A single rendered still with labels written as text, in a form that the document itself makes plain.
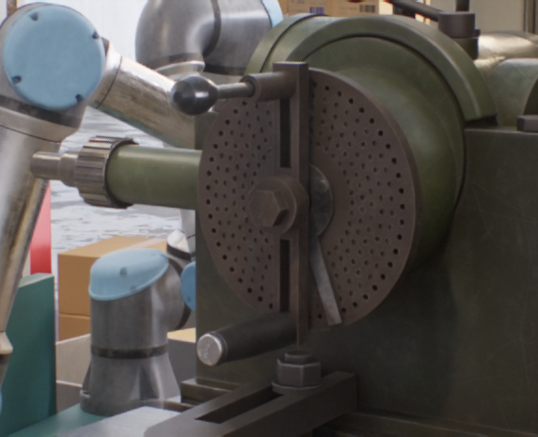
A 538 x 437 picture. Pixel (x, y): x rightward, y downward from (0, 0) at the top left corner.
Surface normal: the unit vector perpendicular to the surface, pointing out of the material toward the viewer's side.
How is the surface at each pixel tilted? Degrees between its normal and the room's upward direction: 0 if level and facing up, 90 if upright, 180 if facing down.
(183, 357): 90
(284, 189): 90
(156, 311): 92
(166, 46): 71
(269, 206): 90
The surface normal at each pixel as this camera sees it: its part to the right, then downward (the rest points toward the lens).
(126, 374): -0.02, -0.15
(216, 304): -0.58, 0.12
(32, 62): 0.28, 0.02
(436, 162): 0.55, -0.06
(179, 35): 0.36, -0.21
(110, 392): -0.27, -0.16
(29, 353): 0.91, 0.06
